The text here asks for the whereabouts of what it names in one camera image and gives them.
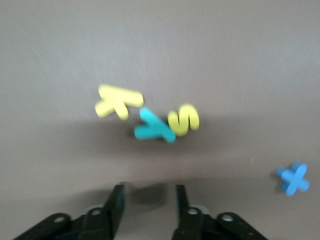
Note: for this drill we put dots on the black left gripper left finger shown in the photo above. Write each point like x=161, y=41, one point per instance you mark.
x=100, y=222

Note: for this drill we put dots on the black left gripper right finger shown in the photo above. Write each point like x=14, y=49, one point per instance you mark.
x=190, y=225

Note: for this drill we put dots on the teal foam letter y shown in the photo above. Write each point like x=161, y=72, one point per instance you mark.
x=155, y=127

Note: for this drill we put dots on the yellow foam letter s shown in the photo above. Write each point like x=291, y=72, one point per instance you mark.
x=183, y=110

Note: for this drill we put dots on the yellow foam letter k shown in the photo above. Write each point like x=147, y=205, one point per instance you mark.
x=120, y=97

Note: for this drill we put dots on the blue foam letter x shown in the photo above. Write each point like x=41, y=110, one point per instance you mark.
x=293, y=178

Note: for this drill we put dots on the brown table cover sheet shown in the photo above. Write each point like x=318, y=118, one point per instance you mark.
x=75, y=50

